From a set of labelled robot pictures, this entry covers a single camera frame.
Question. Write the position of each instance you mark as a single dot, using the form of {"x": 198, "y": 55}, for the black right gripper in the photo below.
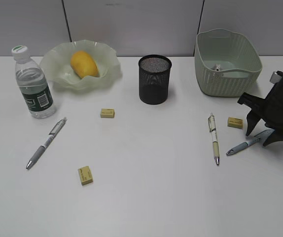
{"x": 269, "y": 109}

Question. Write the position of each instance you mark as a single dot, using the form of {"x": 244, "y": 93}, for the blue grey pen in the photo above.
{"x": 260, "y": 137}

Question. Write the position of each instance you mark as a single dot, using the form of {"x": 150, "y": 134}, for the white waste paper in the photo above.
{"x": 217, "y": 67}

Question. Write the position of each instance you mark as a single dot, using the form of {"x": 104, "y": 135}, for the yellow mango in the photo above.
{"x": 84, "y": 65}

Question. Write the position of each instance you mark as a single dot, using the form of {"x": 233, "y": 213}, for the clear water bottle green label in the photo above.
{"x": 32, "y": 83}

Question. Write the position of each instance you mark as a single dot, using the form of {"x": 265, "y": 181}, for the yellow eraser right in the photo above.
{"x": 235, "y": 123}

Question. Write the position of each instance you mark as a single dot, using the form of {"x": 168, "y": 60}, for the yellow eraser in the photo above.
{"x": 107, "y": 113}
{"x": 85, "y": 175}
{"x": 235, "y": 123}

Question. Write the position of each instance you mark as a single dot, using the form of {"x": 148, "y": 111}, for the cream white pen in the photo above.
{"x": 215, "y": 145}

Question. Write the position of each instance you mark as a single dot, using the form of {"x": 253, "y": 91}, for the green plastic woven basket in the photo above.
{"x": 239, "y": 60}

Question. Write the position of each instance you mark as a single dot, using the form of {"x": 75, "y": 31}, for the black mesh pen holder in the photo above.
{"x": 154, "y": 74}

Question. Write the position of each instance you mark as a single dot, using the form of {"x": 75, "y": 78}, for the yellow eraser middle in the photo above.
{"x": 107, "y": 113}

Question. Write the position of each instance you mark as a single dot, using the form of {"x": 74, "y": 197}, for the yellow eraser front left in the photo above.
{"x": 85, "y": 175}

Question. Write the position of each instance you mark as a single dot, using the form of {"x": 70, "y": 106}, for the grey white pen left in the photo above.
{"x": 40, "y": 151}

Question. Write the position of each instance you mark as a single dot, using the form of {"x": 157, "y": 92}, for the pale green wavy plate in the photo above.
{"x": 56, "y": 66}

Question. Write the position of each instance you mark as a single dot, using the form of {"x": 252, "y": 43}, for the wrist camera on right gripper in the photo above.
{"x": 276, "y": 77}

